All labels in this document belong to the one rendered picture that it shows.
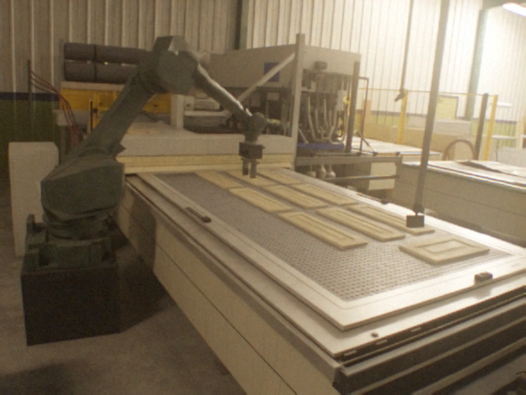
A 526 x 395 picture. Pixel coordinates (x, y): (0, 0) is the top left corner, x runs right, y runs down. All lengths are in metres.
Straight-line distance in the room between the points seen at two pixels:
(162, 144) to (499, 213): 4.01
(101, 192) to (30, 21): 5.73
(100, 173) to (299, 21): 7.93
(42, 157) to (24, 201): 0.45
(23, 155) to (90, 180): 1.64
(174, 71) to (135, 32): 5.46
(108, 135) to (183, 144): 1.18
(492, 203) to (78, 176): 4.68
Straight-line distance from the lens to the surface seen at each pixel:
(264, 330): 1.91
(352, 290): 1.89
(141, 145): 4.13
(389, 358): 1.60
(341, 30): 10.91
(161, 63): 3.07
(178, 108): 5.06
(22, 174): 4.41
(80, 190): 2.82
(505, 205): 5.70
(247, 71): 7.10
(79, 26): 8.37
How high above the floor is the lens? 1.66
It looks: 13 degrees down
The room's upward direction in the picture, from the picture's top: 4 degrees clockwise
